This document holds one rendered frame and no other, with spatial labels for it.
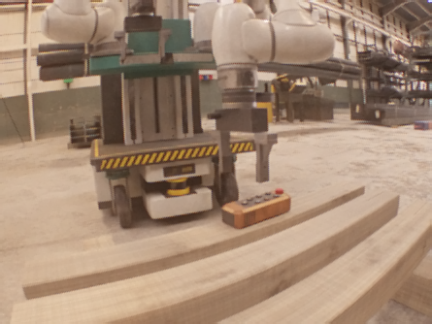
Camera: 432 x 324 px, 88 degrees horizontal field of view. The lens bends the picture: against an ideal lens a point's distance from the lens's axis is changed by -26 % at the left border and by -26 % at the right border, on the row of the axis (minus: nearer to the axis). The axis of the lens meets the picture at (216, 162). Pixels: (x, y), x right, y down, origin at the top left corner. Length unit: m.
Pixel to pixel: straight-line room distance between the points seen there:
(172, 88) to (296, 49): 0.94
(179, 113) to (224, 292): 1.09
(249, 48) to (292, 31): 0.11
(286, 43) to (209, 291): 0.50
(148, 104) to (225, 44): 0.89
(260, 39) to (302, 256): 0.45
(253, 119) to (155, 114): 0.92
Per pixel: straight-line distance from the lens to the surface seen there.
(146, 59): 1.22
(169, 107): 1.47
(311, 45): 0.66
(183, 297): 0.45
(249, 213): 0.66
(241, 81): 0.61
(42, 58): 3.47
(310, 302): 0.43
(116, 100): 1.54
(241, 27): 0.63
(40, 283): 0.56
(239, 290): 0.50
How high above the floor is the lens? 0.47
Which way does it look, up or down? 11 degrees down
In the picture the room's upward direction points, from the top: 3 degrees counter-clockwise
